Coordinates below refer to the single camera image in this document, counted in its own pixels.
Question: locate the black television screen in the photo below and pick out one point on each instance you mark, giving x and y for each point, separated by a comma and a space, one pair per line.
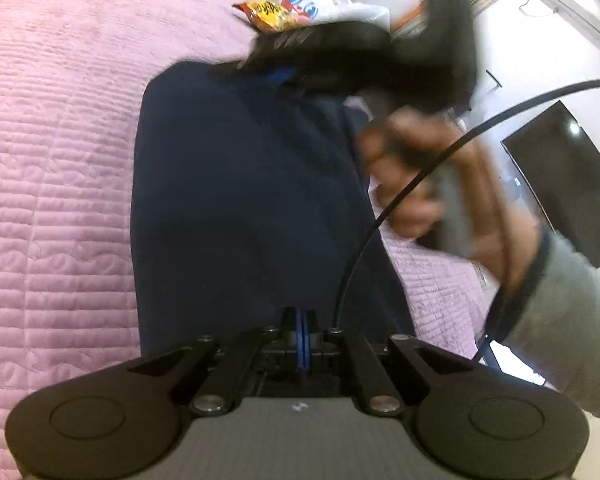
575, 180

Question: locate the yellow red snack packet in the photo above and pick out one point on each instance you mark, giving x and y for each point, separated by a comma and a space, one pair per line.
267, 12

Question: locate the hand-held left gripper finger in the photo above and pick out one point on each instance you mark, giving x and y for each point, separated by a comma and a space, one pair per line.
296, 332
306, 332

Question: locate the person's right forearm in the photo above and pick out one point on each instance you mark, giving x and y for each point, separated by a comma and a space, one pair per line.
575, 320

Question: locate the dark navy garment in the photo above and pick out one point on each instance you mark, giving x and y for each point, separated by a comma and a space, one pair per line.
240, 185

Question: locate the person's right hand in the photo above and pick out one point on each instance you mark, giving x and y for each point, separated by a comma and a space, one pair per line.
485, 200

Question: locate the purple quilted bedspread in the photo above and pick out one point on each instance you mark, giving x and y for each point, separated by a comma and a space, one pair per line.
55, 160

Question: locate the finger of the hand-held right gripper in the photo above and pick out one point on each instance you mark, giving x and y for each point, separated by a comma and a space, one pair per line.
275, 52

